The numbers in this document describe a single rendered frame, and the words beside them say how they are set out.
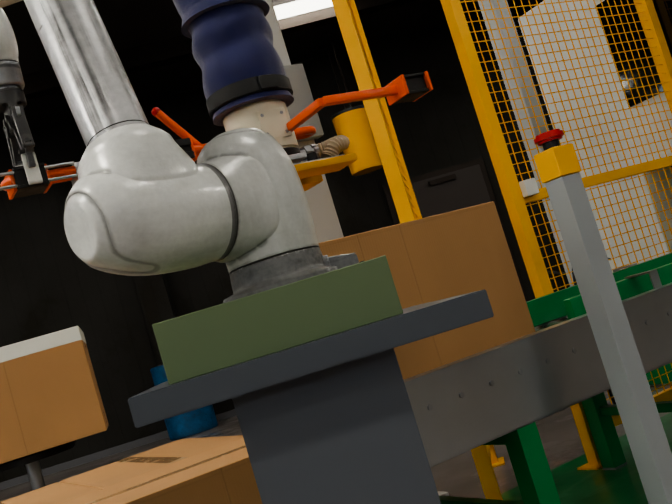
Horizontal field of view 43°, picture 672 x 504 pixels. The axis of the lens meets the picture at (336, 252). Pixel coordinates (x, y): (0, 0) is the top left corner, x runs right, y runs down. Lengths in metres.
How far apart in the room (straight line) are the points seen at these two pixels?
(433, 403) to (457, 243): 0.50
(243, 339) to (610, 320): 1.06
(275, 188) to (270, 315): 0.24
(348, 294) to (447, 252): 1.03
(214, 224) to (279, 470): 0.37
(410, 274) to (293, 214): 0.82
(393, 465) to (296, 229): 0.39
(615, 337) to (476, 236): 0.48
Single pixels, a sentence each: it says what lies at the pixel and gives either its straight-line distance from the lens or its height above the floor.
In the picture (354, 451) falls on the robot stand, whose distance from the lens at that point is 1.29.
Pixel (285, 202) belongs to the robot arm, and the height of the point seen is 0.97.
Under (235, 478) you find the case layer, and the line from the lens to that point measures 1.87.
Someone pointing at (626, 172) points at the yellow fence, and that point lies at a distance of 3.62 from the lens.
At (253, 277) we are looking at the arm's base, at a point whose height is 0.87.
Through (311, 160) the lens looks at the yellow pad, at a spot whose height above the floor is 1.16.
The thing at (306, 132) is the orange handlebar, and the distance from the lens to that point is 2.29.
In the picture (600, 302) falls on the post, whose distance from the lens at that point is 2.03.
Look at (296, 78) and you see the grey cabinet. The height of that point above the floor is 1.71.
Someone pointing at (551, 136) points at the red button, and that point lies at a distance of 2.05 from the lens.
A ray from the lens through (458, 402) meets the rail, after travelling 1.96.
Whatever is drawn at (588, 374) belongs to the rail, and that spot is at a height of 0.46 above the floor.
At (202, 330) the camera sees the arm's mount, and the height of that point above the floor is 0.81.
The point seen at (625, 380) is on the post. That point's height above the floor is 0.45.
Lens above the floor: 0.77
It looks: 4 degrees up
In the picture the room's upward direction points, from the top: 17 degrees counter-clockwise
